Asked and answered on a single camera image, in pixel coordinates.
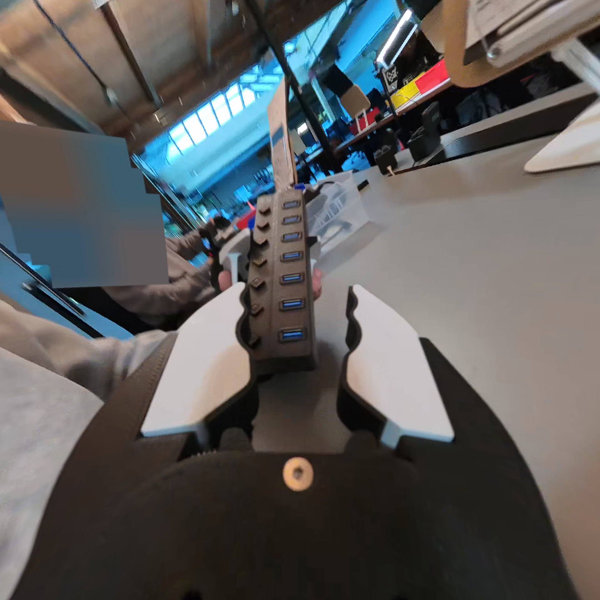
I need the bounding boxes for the black usb hub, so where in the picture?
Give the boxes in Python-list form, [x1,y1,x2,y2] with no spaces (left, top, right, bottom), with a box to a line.
[247,189,320,373]

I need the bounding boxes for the grey desk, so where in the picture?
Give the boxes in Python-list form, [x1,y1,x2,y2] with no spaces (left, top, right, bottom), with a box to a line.
[253,84,600,600]

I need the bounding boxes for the ceiling tube light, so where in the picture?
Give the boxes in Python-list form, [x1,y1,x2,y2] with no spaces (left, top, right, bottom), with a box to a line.
[375,8,419,66]

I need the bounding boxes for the person's left forearm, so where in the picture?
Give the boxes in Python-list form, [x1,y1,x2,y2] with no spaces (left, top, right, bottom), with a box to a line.
[101,229,221,329]

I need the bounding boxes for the black metal pole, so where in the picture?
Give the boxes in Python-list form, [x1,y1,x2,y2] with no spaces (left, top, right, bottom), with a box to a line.
[246,0,345,172]

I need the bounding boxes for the printed clipboard paper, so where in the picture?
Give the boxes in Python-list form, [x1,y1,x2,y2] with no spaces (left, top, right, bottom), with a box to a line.
[469,0,563,33]

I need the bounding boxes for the skylight window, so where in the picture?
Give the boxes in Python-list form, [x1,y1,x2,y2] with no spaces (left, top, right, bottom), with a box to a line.
[166,61,277,158]

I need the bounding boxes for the black charging dock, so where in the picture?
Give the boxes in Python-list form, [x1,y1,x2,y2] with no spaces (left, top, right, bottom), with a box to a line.
[408,101,443,160]
[375,129,399,175]

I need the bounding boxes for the clear plastic container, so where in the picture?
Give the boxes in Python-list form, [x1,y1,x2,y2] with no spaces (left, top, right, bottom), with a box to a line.
[300,170,376,247]

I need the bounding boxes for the red plastic bin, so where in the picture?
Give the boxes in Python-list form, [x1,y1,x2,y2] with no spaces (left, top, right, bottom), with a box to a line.
[415,60,452,94]

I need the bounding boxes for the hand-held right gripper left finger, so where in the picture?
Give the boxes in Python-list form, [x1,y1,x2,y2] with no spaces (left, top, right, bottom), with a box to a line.
[140,282,259,448]

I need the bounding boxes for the yellow plastic bin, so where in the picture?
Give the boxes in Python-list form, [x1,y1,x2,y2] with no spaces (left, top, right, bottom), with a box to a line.
[390,77,420,111]

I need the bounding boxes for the brown cardboard panel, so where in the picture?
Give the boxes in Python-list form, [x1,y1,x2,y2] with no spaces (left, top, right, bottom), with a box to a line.
[266,77,299,190]

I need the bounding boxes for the grey sweatshirt sleeve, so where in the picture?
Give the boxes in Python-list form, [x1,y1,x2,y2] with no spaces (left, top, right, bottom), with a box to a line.
[0,300,179,600]

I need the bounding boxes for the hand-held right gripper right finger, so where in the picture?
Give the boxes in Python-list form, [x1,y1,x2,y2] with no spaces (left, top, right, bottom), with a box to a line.
[337,284,455,449]

